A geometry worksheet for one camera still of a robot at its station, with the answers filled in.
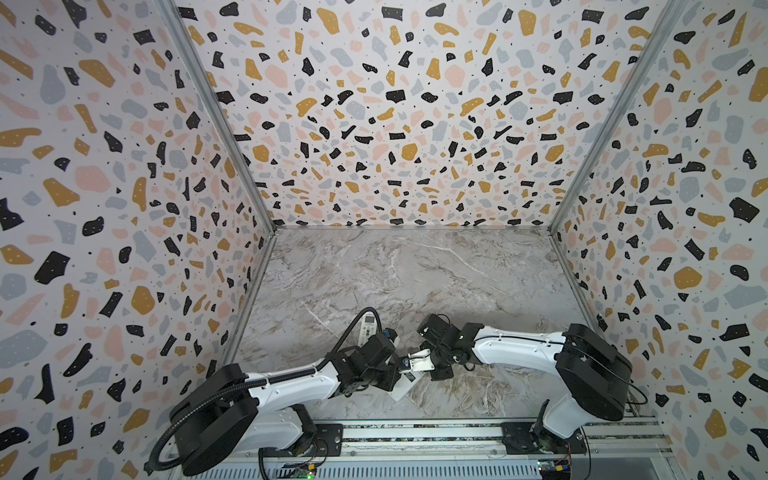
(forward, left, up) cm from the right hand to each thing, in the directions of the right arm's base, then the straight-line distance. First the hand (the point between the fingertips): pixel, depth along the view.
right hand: (417, 359), depth 85 cm
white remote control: (+9, +15, 0) cm, 18 cm away
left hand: (-4, +5, +1) cm, 6 cm away
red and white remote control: (-6, +4, -1) cm, 7 cm away
